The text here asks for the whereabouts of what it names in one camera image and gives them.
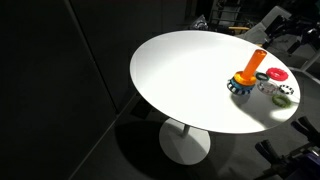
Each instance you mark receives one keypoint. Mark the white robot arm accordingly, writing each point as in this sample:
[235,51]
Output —
[307,30]

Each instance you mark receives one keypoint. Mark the grey chair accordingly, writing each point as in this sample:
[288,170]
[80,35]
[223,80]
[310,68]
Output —
[256,34]

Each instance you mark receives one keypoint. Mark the black purple equipment stand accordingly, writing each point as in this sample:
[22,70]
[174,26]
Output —
[302,163]

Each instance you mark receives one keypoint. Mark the white table pedestal base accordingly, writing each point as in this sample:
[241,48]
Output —
[182,143]

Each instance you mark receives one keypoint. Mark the orange ring holder peg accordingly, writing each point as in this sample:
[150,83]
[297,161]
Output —
[253,63]

